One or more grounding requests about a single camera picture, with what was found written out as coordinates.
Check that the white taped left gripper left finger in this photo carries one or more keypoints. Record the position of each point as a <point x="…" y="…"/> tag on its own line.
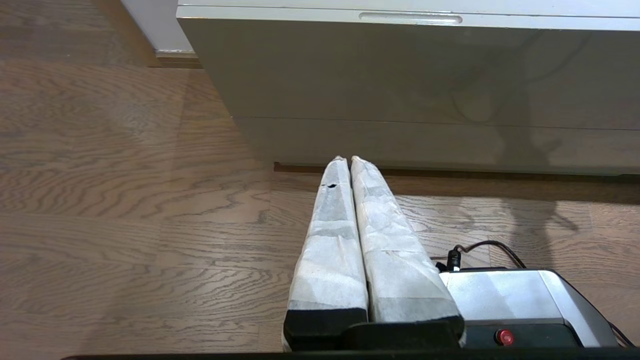
<point x="330" y="260"/>

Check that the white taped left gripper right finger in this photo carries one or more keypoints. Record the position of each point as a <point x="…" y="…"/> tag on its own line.
<point x="400" y="270"/>

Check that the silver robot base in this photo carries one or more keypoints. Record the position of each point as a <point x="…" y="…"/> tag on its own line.
<point x="520" y="295"/>

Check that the red round base button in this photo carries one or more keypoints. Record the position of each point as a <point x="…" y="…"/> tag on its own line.
<point x="504" y="337"/>

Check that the white glossy low cabinet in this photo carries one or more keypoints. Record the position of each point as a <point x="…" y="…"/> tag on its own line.
<point x="400" y="75"/>

